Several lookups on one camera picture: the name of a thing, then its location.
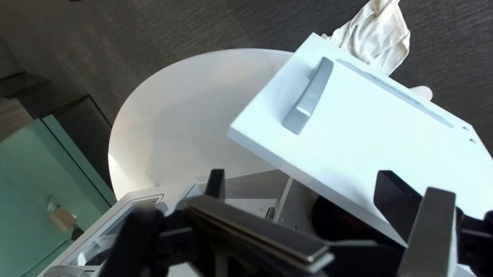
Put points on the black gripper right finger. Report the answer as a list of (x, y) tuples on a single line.
[(431, 235)]

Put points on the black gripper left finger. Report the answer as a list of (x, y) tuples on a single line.
[(256, 232)]

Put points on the short white refrigerator door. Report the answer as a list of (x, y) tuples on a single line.
[(370, 143)]

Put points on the white toy kitchen unit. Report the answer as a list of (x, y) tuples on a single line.
[(102, 231)]

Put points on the white cloth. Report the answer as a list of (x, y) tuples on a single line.
[(379, 31)]

